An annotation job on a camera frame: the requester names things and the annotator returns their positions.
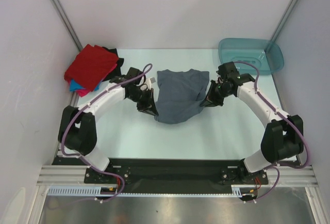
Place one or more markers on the left aluminium corner post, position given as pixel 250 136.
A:
pixel 67 23

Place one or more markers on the black folded t shirt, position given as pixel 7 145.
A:
pixel 116 70

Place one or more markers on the left grey cable duct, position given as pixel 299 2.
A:
pixel 82 191

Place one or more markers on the teal transparent plastic bin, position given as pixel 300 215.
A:
pixel 251 55

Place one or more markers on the aluminium corner post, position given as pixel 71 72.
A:
pixel 67 23
pixel 285 17

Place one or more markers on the blue folded t shirt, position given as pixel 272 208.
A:
pixel 74 86

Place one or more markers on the grey cable duct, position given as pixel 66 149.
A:
pixel 82 191
pixel 245 190

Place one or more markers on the right aluminium side rail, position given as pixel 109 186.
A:
pixel 287 96

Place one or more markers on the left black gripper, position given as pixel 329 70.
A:
pixel 148 106

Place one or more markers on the aluminium side rail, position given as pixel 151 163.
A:
pixel 72 102
pixel 287 96

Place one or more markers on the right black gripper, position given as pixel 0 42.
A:
pixel 211 97

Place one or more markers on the right aluminium corner post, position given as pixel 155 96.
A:
pixel 285 17

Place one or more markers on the grey blue polo shirt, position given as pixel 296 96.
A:
pixel 180 95

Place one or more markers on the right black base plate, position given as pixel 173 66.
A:
pixel 232 176

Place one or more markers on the aluminium front frame rail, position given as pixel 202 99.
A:
pixel 75 175

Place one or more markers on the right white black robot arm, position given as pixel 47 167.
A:
pixel 283 137

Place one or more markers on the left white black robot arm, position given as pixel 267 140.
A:
pixel 77 132

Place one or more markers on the red folded t shirt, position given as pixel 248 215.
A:
pixel 91 66

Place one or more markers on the pink folded t shirt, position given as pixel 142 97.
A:
pixel 83 91

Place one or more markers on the right grey cable duct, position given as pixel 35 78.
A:
pixel 245 190

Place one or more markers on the left aluminium side rail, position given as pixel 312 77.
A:
pixel 72 102

